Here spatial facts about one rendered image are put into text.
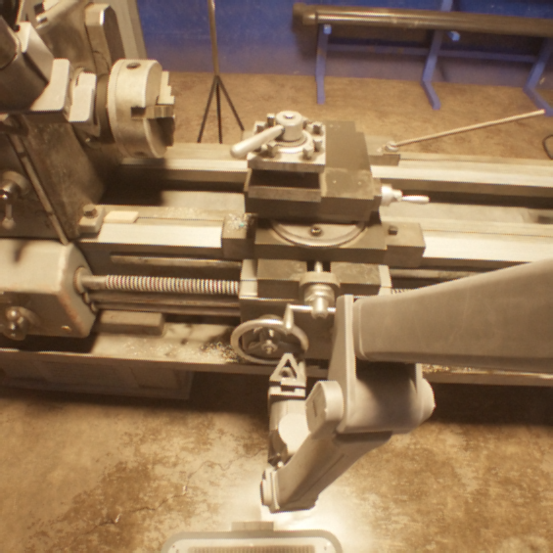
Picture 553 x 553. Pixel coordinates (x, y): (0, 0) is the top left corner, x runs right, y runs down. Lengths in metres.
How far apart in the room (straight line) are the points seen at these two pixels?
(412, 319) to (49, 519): 1.64
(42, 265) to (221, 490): 0.99
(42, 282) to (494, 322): 1.14
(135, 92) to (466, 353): 0.99
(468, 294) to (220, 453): 1.52
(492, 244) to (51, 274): 1.21
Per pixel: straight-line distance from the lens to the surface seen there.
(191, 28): 4.33
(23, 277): 1.28
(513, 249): 1.30
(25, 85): 0.53
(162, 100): 1.22
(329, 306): 0.97
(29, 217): 1.25
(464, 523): 1.78
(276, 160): 0.89
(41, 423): 1.96
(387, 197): 1.02
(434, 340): 0.28
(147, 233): 1.20
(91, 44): 1.35
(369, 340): 0.36
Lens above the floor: 1.61
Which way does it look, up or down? 48 degrees down
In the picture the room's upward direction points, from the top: 1 degrees clockwise
